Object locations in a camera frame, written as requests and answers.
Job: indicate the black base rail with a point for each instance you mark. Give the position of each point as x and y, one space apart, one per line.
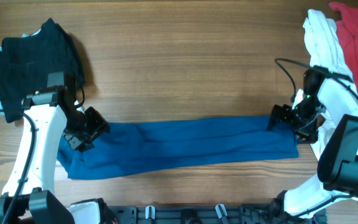
181 214

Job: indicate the white shirt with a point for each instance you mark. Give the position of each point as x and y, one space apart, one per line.
323 45

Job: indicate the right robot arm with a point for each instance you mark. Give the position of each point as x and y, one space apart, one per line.
337 173

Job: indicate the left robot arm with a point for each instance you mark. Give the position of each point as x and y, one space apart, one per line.
51 115

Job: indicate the black folded shirt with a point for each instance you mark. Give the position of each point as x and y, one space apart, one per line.
25 63

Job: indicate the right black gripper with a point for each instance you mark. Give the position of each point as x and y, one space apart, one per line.
309 132

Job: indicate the blue polo shirt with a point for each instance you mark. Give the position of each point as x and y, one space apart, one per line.
133 148

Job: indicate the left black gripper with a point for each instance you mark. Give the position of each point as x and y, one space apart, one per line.
100 126

